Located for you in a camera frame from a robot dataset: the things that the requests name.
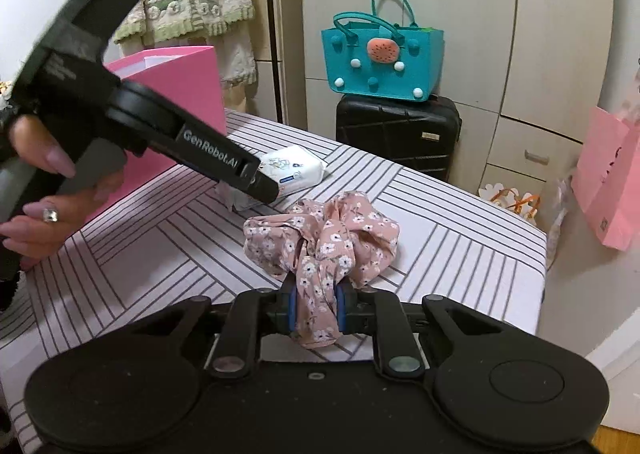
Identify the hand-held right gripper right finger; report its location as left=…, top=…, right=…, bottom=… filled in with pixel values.
left=336, top=283, right=511, bottom=377

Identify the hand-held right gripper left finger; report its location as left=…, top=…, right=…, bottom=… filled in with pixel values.
left=125, top=281, right=299, bottom=379

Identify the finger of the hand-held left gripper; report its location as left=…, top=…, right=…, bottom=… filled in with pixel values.
left=245, top=167, right=279, bottom=203

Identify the white tissue packet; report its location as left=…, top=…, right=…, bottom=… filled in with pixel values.
left=217, top=144, right=328, bottom=212

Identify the pink floral scrunchie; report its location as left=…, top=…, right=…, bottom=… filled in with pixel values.
left=243, top=190, right=401, bottom=347

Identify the pink cardboard box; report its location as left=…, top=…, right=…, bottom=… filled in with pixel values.
left=82, top=45, right=227, bottom=225

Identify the person's left hand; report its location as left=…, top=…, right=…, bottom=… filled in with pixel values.
left=0, top=115, right=126, bottom=272

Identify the striped tablecloth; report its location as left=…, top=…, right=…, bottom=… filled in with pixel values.
left=0, top=107, right=548, bottom=440

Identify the black suitcase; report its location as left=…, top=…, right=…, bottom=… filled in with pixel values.
left=335, top=94, right=462, bottom=183

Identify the teal felt handbag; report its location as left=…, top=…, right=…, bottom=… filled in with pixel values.
left=321, top=0, right=446, bottom=102

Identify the black clothes rack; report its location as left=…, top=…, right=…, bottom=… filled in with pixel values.
left=267, top=0, right=288, bottom=122

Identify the beige wooden panel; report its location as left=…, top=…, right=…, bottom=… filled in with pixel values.
left=262, top=0, right=301, bottom=127

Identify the colourful gift bag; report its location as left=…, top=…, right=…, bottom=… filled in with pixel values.
left=477, top=183, right=542, bottom=227

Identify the clear plastic bag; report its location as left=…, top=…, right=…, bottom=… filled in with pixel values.
left=544, top=174, right=576, bottom=270

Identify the beige wardrobe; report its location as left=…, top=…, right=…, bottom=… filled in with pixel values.
left=299, top=0, right=616, bottom=215

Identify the pink paper bag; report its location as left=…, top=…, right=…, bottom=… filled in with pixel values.
left=571, top=104, right=640, bottom=252

